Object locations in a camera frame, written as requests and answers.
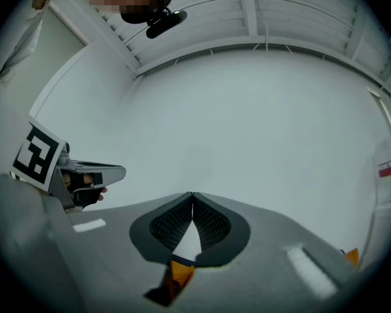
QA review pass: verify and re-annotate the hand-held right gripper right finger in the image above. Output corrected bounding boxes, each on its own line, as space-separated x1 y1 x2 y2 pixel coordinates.
182 192 361 313

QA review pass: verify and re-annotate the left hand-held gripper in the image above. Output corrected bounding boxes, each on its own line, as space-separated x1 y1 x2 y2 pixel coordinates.
11 115 127 212

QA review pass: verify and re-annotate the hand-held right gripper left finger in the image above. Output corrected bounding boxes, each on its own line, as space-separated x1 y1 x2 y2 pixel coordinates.
66 192 194 313

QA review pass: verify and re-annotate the person's left hand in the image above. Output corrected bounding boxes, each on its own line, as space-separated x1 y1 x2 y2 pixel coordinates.
63 173 108 208

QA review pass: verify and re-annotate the white box with red label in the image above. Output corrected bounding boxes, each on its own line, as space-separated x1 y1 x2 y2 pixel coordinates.
373 138 391 208

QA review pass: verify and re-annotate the black head camera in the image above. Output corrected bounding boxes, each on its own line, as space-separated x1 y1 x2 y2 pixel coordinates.
145 8 188 40

